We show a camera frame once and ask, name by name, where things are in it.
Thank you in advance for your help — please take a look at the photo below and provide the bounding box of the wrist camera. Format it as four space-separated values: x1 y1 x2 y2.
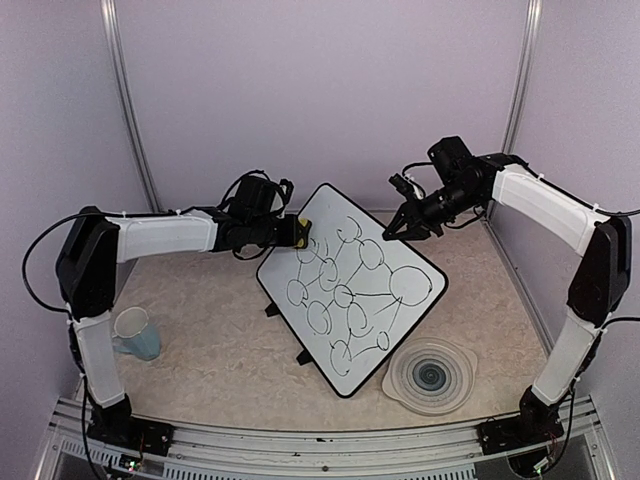
228 175 277 221
389 173 422 200

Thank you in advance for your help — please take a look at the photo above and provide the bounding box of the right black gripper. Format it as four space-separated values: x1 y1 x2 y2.
383 178 484 240

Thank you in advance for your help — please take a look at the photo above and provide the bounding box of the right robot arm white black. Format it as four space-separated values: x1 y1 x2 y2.
383 152 633 444

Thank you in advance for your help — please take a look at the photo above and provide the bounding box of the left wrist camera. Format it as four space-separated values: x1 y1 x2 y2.
228 175 277 221

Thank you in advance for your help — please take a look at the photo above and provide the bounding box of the aluminium front rail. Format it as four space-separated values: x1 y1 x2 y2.
47 399 601 480

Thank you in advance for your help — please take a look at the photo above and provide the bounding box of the aluminium corner post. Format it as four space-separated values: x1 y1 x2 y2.
100 0 163 213
501 0 543 153

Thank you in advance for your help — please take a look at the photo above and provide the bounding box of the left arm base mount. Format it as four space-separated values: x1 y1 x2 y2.
87 412 175 457

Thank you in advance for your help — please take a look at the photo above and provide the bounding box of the light blue mug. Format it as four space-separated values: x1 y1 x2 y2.
112 306 161 361

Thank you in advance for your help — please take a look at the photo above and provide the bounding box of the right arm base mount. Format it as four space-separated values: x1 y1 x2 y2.
476 415 565 455

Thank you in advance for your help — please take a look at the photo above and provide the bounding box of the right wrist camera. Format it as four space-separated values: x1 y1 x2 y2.
389 173 422 200

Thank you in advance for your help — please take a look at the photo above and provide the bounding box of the white whiteboard black frame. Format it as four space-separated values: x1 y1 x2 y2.
256 183 449 398

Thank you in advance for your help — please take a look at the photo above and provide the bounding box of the left aluminium corner post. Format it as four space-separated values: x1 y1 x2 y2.
100 0 163 213

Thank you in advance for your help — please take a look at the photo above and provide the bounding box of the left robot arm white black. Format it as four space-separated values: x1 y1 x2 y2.
55 206 312 445

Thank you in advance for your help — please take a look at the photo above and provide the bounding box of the clear plate spiral pattern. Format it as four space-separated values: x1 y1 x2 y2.
382 337 478 416

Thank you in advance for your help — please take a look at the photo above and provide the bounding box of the yellow black sponge eraser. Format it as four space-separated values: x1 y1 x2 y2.
295 228 311 243

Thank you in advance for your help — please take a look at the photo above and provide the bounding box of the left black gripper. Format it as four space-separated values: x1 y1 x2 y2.
251 215 308 248

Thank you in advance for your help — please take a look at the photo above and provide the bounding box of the right aluminium corner post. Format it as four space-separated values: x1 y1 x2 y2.
501 0 543 153

